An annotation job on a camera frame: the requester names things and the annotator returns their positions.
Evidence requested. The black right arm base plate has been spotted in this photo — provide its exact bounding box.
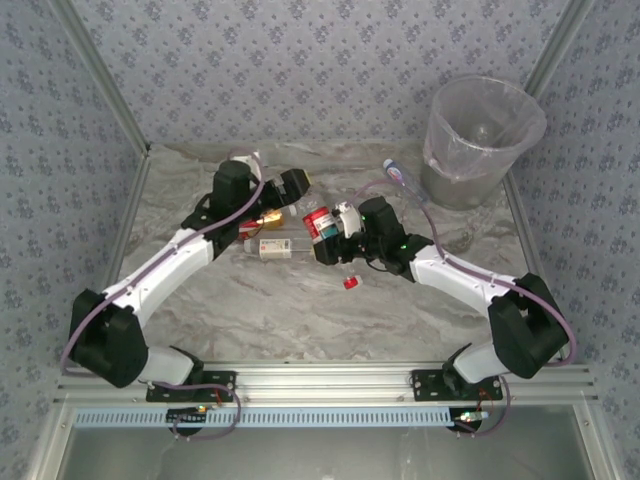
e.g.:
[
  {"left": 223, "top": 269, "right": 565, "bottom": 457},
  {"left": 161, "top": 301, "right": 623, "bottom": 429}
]
[{"left": 410, "top": 369, "right": 504, "bottom": 403}]

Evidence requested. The grey metal panel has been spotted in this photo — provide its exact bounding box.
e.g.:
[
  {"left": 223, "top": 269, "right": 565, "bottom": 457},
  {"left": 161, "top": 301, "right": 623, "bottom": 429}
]
[{"left": 54, "top": 404, "right": 596, "bottom": 480}]

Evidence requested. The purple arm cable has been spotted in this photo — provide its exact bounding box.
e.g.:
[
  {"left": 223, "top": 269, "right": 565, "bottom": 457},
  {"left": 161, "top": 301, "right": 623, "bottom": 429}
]
[
  {"left": 59, "top": 148, "right": 266, "bottom": 442},
  {"left": 349, "top": 178, "right": 577, "bottom": 439}
]

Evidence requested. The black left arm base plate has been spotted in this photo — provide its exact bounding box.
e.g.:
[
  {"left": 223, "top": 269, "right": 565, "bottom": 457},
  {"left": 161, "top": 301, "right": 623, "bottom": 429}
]
[{"left": 147, "top": 369, "right": 237, "bottom": 404}]

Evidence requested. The small controller board with LED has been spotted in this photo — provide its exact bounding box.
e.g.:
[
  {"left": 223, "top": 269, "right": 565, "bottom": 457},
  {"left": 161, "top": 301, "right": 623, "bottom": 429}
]
[
  {"left": 167, "top": 405, "right": 210, "bottom": 425},
  {"left": 452, "top": 409, "right": 490, "bottom": 432}
]

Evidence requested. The red label bottle red cap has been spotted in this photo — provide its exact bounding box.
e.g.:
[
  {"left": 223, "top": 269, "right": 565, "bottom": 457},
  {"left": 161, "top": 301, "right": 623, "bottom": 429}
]
[{"left": 302, "top": 207, "right": 362, "bottom": 292}]

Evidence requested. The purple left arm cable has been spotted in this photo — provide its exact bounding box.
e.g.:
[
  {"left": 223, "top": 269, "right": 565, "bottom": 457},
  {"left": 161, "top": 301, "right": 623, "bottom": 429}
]
[{"left": 59, "top": 148, "right": 266, "bottom": 442}]

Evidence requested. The pale blue slotted cable duct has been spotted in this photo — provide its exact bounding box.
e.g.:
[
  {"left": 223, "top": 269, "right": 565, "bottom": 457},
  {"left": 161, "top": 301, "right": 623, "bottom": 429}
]
[{"left": 74, "top": 407, "right": 459, "bottom": 429}]

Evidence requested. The gold and red tea bottle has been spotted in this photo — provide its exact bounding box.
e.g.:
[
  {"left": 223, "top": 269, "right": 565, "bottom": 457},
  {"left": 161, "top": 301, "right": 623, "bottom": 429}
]
[{"left": 238, "top": 203, "right": 299, "bottom": 240}]

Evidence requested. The clear plastic bin liner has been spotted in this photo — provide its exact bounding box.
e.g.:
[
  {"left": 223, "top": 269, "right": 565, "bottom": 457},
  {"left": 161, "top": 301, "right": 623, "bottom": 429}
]
[{"left": 423, "top": 74, "right": 547, "bottom": 181}]

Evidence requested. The clear bottle white label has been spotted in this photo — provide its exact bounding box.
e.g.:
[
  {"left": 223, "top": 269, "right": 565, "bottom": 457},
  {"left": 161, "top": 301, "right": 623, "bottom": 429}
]
[{"left": 243, "top": 234, "right": 316, "bottom": 261}]

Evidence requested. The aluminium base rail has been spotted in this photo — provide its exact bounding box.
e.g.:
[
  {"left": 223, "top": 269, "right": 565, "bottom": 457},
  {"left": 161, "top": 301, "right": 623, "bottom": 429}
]
[{"left": 54, "top": 362, "right": 599, "bottom": 406}]

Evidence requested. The aluminium side rail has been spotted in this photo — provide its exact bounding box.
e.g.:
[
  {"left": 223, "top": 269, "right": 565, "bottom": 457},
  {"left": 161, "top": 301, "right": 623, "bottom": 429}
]
[
  {"left": 502, "top": 174, "right": 572, "bottom": 364},
  {"left": 79, "top": 147, "right": 152, "bottom": 361}
]

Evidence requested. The clear crushed plastic bottle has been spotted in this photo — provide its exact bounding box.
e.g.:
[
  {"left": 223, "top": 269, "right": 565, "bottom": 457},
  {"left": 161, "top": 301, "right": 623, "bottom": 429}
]
[{"left": 469, "top": 122, "right": 496, "bottom": 146}]

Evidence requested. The clear bottle blue cap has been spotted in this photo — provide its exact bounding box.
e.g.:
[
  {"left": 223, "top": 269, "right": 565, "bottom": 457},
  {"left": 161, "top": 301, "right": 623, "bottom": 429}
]
[{"left": 382, "top": 158, "right": 431, "bottom": 204}]

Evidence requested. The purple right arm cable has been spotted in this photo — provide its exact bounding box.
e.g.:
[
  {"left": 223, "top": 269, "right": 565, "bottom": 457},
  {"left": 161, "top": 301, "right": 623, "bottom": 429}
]
[{"left": 349, "top": 178, "right": 577, "bottom": 439}]

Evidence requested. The aluminium frame post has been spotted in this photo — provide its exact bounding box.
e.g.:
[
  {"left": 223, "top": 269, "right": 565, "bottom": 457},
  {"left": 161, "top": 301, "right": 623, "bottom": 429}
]
[
  {"left": 24, "top": 407, "right": 71, "bottom": 480},
  {"left": 572, "top": 404, "right": 619, "bottom": 480},
  {"left": 52, "top": 0, "right": 152, "bottom": 156},
  {"left": 522, "top": 0, "right": 599, "bottom": 96}
]

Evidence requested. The grey translucent waste bin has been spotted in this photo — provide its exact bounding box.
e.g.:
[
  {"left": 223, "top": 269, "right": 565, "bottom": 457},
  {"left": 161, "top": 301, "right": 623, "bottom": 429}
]
[{"left": 421, "top": 74, "right": 547, "bottom": 211}]

